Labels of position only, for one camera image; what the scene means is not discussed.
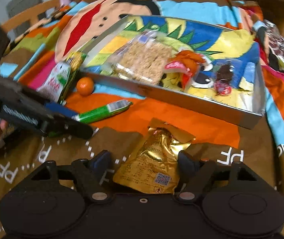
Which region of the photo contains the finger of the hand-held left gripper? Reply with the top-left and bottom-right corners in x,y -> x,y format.
39,118 -> 94,139
45,102 -> 79,120

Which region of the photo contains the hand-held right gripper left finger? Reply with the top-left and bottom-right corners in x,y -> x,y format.
14,150 -> 111,203

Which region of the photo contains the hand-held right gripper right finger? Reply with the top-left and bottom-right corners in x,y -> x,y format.
175,151 -> 274,203

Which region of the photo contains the gold foil snack packet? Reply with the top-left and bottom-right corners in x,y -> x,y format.
112,118 -> 196,195

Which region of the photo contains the green sausage stick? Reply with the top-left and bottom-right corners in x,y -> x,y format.
76,100 -> 134,124

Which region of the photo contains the green yellow snack packet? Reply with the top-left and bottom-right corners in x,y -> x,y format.
58,52 -> 88,105

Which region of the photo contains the grey tray with dinosaur drawing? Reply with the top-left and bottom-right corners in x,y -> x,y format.
78,15 -> 266,130

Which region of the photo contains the dark red meat snack packet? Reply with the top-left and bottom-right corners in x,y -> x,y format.
213,60 -> 235,97

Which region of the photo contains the orange red snack packet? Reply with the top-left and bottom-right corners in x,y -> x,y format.
164,50 -> 208,90

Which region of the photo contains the white green snack packet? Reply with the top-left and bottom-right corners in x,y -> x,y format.
36,62 -> 70,103

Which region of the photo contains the small orange mandarin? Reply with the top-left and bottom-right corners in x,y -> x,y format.
76,77 -> 95,96

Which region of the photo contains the printed monkey blanket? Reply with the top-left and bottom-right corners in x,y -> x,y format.
0,0 -> 284,239

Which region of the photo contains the grey door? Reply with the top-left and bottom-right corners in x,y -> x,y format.
6,0 -> 44,20

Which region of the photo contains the wooden bed rail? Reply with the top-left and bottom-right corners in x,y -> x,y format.
1,0 -> 65,33

